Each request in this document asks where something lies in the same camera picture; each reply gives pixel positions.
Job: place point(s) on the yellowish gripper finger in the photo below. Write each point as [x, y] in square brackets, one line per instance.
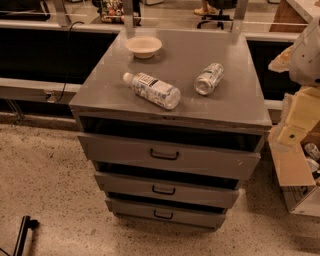
[282, 62]

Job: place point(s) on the grey top drawer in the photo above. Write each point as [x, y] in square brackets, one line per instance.
[169, 156]

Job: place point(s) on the grey drawer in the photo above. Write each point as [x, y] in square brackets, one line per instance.
[166, 190]
[165, 213]
[169, 156]

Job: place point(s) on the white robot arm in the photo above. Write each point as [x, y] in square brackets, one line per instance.
[302, 59]

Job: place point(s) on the grey drawer cabinet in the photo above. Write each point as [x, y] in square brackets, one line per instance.
[172, 138]

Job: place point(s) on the grey middle drawer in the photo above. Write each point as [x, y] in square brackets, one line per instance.
[166, 190]

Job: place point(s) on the grey bottom drawer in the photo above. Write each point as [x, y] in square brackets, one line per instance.
[165, 213]

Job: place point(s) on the wooden desk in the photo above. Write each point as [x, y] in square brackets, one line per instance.
[292, 16]

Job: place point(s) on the silver drink can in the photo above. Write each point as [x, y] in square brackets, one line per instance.
[208, 79]

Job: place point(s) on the black office chair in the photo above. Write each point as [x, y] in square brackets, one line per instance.
[214, 12]

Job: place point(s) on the clear plastic water bottle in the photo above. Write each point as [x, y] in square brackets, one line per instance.
[154, 90]

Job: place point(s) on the white bowl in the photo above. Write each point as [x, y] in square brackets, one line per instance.
[143, 47]

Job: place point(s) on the colourful items shelf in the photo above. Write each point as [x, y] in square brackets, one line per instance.
[112, 11]

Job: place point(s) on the black stand on floor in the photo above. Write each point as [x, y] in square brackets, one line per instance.
[27, 224]

